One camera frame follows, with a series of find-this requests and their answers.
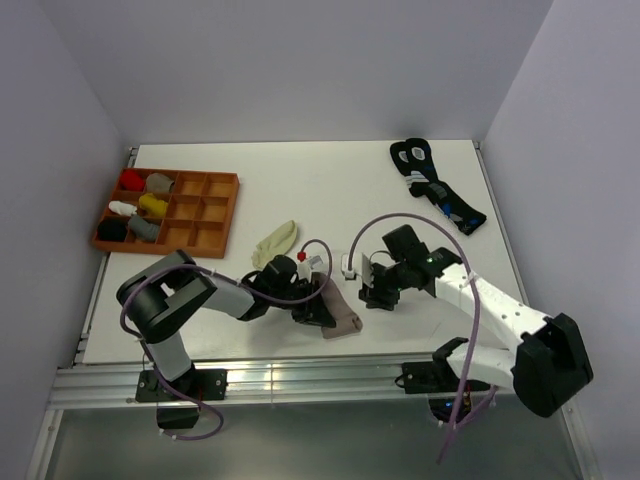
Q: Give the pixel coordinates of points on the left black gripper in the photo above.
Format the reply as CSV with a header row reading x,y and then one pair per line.
x,y
314,313

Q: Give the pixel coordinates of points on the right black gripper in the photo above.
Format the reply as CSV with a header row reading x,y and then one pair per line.
x,y
373,295

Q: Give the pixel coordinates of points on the cream ankle sock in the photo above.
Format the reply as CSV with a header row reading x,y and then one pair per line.
x,y
279,242

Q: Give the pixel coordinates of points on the mauve sock with red stripe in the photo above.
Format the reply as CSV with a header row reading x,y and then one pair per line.
x,y
347,321

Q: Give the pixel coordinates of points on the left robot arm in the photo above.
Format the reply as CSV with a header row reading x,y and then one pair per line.
x,y
163,297

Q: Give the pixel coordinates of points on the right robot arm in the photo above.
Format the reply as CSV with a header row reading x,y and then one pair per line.
x,y
541,358

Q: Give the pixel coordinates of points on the black patterned sock front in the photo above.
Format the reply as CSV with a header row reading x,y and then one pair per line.
x,y
424,181

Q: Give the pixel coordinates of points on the black patterned sock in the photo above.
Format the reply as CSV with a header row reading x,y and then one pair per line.
x,y
424,181
400,159

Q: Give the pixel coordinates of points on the black patterned sock back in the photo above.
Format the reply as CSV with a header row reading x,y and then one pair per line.
x,y
400,159

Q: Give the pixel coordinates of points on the orange compartment tray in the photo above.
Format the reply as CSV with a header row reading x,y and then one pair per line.
x,y
198,219

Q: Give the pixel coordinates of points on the grey rolled sock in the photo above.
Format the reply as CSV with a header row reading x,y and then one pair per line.
x,y
143,229

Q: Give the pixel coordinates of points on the yellow rolled sock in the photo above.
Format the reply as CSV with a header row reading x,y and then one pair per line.
x,y
152,205

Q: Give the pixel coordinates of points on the taupe rolled sock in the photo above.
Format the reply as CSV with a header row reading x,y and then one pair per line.
x,y
159,183

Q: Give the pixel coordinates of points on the black rolled sock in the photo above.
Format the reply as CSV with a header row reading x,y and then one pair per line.
x,y
112,230

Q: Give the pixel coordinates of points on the white rolled sock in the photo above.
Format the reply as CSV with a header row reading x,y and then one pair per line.
x,y
121,208

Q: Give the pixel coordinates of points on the red rolled sock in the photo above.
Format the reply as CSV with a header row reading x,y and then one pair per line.
x,y
131,181

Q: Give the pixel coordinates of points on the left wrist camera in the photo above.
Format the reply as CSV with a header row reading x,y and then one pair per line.
x,y
307,265

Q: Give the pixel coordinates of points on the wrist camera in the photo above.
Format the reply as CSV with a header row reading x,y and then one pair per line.
x,y
357,267
307,265

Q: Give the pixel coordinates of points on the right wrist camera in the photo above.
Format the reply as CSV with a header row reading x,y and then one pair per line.
x,y
357,267

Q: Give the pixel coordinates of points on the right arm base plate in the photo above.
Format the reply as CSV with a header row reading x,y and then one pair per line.
x,y
427,377

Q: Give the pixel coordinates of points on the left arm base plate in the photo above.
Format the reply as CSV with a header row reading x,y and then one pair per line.
x,y
203,385

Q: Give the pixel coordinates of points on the aluminium front rail frame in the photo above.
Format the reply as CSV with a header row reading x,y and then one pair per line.
x,y
352,378

